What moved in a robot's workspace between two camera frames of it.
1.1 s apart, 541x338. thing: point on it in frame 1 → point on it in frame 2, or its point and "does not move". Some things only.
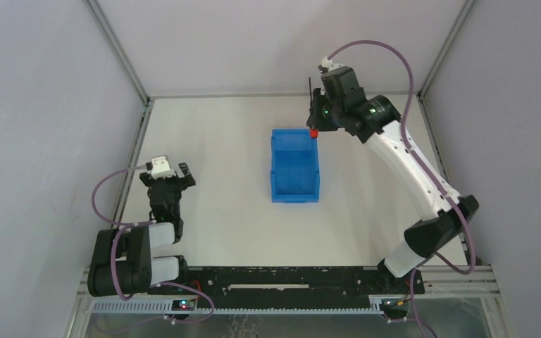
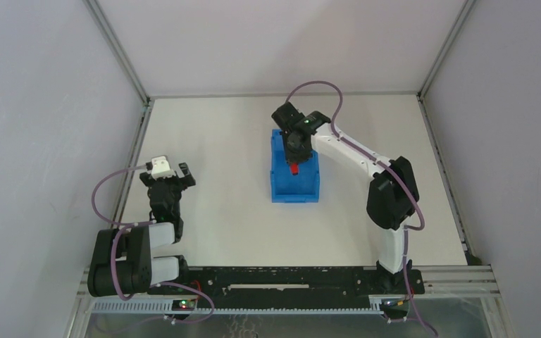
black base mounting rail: [289, 286] does not move
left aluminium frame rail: [105, 25] does not move
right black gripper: [315, 118] → [296, 155]
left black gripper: [166, 182] does not move
